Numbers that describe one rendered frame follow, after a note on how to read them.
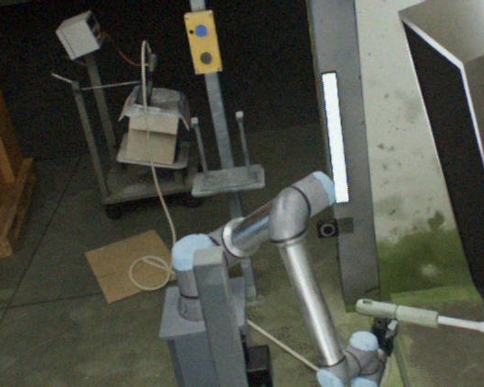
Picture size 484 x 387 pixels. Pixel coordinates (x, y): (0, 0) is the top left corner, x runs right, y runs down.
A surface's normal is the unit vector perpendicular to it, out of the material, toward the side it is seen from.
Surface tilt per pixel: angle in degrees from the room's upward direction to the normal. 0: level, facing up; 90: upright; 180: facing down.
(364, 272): 90
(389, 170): 90
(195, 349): 90
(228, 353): 90
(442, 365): 0
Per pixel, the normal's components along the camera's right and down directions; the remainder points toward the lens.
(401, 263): 0.09, 0.43
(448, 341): -0.11, -0.89
